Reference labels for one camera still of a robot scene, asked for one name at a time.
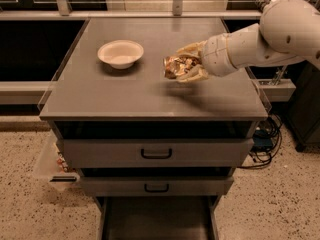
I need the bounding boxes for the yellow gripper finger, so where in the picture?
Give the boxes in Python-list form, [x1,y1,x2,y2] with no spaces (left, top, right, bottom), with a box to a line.
[177,65,209,83]
[176,41,206,58]

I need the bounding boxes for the grey drawer cabinet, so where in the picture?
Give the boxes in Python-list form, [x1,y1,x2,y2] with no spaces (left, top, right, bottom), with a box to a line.
[38,16,269,240]

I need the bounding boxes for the top grey drawer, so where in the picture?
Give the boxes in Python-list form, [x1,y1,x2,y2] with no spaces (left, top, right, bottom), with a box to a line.
[56,138,253,168]

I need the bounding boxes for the middle grey drawer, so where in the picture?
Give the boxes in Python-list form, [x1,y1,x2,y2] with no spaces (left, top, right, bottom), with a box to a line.
[80,177,233,197]

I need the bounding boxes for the bottom grey open drawer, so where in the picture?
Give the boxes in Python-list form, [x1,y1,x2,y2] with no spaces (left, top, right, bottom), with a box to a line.
[97,196,219,240]

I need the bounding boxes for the white paper bowl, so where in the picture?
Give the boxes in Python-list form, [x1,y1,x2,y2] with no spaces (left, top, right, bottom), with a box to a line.
[97,40,144,69]

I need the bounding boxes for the diagonal metal rod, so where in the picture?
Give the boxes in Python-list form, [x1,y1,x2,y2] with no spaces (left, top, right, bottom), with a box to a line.
[270,66,287,86]

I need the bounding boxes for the dark cabinet at right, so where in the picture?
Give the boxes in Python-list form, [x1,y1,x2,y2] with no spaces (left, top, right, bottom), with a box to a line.
[287,64,320,152]

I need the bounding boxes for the clear plastic side bin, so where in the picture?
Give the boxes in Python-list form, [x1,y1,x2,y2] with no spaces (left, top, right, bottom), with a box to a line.
[32,132,80,191]

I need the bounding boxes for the black floor cables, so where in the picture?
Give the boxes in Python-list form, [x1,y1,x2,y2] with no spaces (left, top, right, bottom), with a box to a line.
[238,113,284,170]

